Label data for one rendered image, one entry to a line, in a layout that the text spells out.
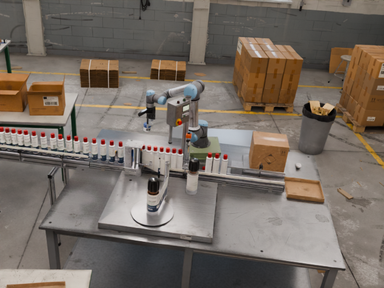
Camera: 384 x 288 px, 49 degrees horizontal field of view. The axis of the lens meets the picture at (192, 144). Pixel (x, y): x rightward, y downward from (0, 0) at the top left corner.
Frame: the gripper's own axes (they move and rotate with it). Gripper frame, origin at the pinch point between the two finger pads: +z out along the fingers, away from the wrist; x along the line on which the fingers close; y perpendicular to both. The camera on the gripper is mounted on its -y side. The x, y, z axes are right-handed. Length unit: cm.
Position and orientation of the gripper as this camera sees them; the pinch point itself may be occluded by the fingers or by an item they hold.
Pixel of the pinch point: (147, 126)
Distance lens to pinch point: 402.5
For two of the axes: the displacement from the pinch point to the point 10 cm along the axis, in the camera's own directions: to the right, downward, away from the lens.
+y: 10.0, 0.3, 0.9
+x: -0.7, -5.0, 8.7
